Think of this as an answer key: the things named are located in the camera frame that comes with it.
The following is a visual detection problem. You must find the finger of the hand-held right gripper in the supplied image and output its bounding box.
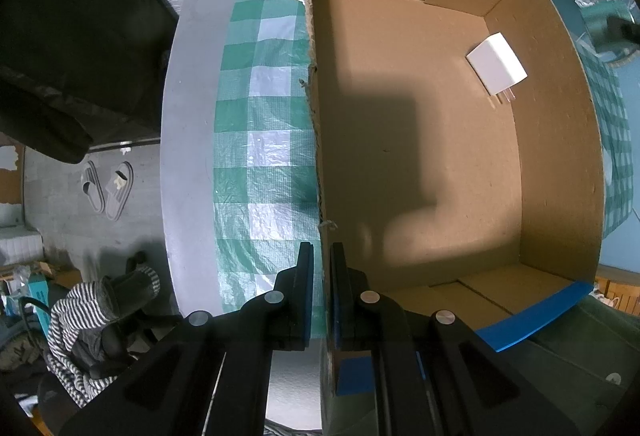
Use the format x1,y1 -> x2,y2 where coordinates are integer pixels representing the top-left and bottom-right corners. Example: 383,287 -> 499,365
606,16 -> 640,47

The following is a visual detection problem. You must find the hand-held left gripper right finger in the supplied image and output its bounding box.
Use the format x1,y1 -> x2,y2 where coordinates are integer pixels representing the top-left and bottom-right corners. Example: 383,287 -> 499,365
329,242 -> 583,436

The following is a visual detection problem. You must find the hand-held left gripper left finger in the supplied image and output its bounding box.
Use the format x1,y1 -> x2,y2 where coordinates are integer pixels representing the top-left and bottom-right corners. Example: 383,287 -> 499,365
59,241 -> 316,436

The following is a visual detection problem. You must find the green round tin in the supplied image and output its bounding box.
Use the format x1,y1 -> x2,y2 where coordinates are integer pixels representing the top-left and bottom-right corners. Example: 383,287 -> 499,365
582,0 -> 640,62

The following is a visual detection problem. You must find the small white charger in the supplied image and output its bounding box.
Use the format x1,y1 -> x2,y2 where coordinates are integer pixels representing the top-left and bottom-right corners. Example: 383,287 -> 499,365
465,32 -> 529,105

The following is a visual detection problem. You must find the cardboard box blue tape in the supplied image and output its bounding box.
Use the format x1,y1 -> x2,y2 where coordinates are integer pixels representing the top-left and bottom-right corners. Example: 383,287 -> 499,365
300,0 -> 607,397

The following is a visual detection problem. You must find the green checkered tablecloth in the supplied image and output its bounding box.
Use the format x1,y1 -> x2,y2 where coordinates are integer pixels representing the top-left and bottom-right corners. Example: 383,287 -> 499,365
212,0 -> 632,317

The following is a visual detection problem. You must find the grey slipper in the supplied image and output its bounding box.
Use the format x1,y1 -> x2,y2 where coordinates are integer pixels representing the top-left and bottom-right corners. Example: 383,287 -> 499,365
81,161 -> 108,215
103,161 -> 134,221

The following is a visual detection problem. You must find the striped cloth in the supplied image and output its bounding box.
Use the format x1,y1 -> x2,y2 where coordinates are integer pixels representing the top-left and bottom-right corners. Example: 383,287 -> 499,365
45,266 -> 163,407

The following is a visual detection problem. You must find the wooden crate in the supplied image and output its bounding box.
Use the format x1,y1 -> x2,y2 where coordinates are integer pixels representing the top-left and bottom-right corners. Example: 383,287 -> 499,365
595,265 -> 640,317

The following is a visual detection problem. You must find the teal box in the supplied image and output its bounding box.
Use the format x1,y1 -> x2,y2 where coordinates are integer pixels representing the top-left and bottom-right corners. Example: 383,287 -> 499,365
25,273 -> 52,334

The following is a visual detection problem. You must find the large black panel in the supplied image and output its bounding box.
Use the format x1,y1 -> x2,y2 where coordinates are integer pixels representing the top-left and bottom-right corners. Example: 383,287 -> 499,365
0,0 -> 181,139

